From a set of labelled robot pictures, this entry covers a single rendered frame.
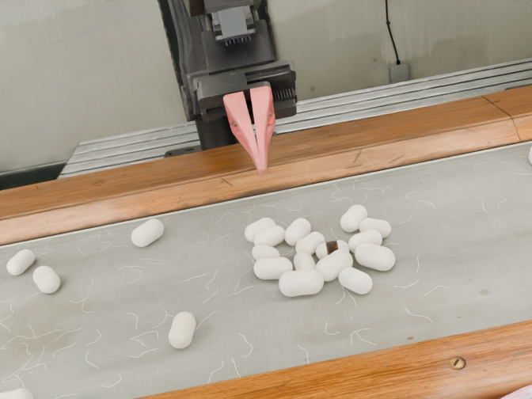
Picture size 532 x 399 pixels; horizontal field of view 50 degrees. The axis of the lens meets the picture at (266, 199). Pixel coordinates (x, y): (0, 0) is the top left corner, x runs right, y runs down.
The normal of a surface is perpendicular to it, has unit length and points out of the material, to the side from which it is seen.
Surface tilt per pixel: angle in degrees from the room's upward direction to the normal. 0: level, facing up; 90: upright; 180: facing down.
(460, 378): 0
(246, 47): 40
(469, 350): 0
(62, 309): 0
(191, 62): 81
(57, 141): 88
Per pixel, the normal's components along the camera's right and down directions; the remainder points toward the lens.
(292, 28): 0.06, 0.46
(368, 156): -0.06, -0.29
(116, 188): -0.17, -0.87
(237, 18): 0.04, 0.22
